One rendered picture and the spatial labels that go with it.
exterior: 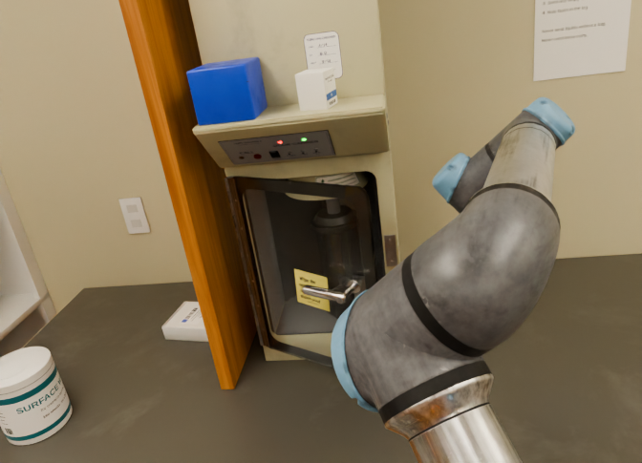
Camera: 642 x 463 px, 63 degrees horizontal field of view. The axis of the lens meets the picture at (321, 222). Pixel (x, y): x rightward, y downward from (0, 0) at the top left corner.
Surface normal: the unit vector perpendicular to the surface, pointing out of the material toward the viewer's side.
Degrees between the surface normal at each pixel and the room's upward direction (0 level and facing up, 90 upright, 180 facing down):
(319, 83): 90
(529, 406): 0
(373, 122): 135
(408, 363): 46
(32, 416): 90
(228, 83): 90
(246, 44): 90
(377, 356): 63
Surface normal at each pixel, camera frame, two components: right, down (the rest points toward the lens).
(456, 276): -0.43, -0.25
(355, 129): 0.01, 0.93
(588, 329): -0.14, -0.91
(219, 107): -0.11, 0.40
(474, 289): -0.19, -0.03
